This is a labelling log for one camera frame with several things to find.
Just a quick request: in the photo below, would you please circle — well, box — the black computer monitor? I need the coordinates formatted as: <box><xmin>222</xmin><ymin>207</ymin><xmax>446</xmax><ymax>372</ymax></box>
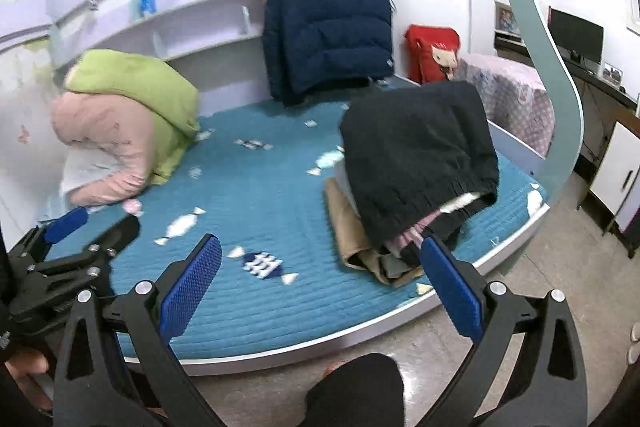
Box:
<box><xmin>547</xmin><ymin>6</ymin><xmax>605</xmax><ymax>65</ymax></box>

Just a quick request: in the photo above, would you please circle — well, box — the light grey folded garment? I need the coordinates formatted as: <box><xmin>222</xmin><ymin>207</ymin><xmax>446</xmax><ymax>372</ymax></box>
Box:
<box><xmin>332</xmin><ymin>159</ymin><xmax>363</xmax><ymax>215</ymax></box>

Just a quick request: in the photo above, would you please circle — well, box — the white headboard shelf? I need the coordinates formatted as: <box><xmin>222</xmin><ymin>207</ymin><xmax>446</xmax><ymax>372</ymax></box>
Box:
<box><xmin>0</xmin><ymin>0</ymin><xmax>273</xmax><ymax>118</ymax></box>

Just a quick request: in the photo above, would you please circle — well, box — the white cabinet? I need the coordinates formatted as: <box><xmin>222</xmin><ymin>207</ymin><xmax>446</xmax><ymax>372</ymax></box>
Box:
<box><xmin>587</xmin><ymin>121</ymin><xmax>640</xmax><ymax>233</ymax></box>

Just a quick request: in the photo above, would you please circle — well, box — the picture frame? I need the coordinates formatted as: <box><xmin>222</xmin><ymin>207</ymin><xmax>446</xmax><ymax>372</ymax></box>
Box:
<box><xmin>495</xmin><ymin>1</ymin><xmax>521</xmax><ymax>32</ymax></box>

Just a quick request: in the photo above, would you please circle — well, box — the curved pale green bed post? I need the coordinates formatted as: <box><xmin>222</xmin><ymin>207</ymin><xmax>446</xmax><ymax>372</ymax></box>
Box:
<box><xmin>492</xmin><ymin>0</ymin><xmax>586</xmax><ymax>202</ymax></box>

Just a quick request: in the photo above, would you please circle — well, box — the teal quilted bed mat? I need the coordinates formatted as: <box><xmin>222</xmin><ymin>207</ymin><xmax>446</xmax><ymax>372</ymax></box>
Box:
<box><xmin>37</xmin><ymin>74</ymin><xmax>550</xmax><ymax>360</ymax></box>

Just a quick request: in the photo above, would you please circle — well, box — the pink puffer jacket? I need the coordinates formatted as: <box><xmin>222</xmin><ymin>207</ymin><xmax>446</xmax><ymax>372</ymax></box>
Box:
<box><xmin>50</xmin><ymin>92</ymin><xmax>161</xmax><ymax>208</ymax></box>

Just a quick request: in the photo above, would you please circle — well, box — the person's leg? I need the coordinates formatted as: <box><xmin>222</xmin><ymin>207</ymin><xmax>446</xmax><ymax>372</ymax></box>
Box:
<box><xmin>304</xmin><ymin>353</ymin><xmax>405</xmax><ymax>427</ymax></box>

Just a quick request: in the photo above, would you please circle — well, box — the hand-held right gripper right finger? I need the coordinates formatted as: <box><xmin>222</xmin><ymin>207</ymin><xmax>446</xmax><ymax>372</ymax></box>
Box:
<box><xmin>419</xmin><ymin>237</ymin><xmax>588</xmax><ymax>427</ymax></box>

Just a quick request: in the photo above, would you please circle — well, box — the pink dotted cloth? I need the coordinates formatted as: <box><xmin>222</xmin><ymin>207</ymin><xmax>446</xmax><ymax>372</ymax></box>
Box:
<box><xmin>457</xmin><ymin>54</ymin><xmax>556</xmax><ymax>158</ymax></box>

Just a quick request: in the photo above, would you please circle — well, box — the black jacket with pink stripes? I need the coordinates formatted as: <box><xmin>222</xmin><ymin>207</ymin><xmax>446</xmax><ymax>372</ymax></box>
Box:
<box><xmin>339</xmin><ymin>81</ymin><xmax>501</xmax><ymax>268</ymax></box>

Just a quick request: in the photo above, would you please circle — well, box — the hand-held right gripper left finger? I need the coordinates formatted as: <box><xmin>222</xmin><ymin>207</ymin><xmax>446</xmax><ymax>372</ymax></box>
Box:
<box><xmin>52</xmin><ymin>234</ymin><xmax>223</xmax><ymax>427</ymax></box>

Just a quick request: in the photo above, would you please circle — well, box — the dark desk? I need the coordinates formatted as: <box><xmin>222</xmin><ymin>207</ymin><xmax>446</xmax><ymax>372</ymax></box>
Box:
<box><xmin>494</xmin><ymin>32</ymin><xmax>640</xmax><ymax>118</ymax></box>

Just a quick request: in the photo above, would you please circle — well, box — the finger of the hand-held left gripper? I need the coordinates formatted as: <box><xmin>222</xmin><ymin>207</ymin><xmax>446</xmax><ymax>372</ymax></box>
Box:
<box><xmin>60</xmin><ymin>213</ymin><xmax>141</xmax><ymax>270</ymax></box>
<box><xmin>22</xmin><ymin>207</ymin><xmax>90</xmax><ymax>260</ymax></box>

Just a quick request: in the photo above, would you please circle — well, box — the person's left hand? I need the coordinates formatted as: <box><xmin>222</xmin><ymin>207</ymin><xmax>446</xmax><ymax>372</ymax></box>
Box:
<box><xmin>10</xmin><ymin>348</ymin><xmax>53</xmax><ymax>413</ymax></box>

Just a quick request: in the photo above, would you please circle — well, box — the red bag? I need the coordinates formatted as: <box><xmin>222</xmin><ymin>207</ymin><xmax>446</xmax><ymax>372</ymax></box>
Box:
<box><xmin>404</xmin><ymin>24</ymin><xmax>461</xmax><ymax>85</ymax></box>

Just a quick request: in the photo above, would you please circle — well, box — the beige folded garment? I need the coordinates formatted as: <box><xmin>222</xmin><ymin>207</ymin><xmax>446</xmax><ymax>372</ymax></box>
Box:
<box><xmin>324</xmin><ymin>177</ymin><xmax>426</xmax><ymax>288</ymax></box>

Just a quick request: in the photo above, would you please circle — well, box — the navy and yellow puffer jacket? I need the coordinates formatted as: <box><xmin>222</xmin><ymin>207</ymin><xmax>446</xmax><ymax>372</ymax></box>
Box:
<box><xmin>262</xmin><ymin>0</ymin><xmax>396</xmax><ymax>108</ymax></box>

